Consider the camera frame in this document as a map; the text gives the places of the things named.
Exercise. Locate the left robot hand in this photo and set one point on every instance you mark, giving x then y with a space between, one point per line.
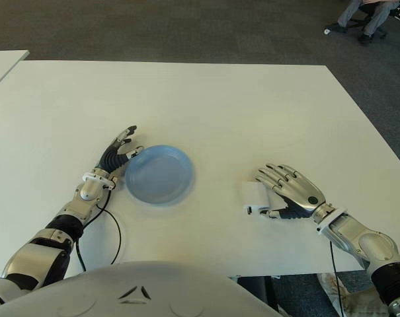
112 158

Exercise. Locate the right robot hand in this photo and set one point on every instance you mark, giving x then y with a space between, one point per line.
299 191

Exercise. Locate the white charger block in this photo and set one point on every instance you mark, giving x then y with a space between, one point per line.
254 195

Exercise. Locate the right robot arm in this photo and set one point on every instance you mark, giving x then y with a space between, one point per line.
361 237

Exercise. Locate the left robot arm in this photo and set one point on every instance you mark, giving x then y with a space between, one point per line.
87 191

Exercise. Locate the blue plastic plate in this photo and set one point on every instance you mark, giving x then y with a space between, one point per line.
160 175

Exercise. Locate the black table leg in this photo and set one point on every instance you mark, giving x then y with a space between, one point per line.
257 294

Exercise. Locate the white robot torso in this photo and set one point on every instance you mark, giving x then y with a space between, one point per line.
137 290

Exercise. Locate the white side table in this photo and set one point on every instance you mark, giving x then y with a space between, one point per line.
3 64

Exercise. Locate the seated person legs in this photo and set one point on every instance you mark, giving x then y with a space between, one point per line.
373 16

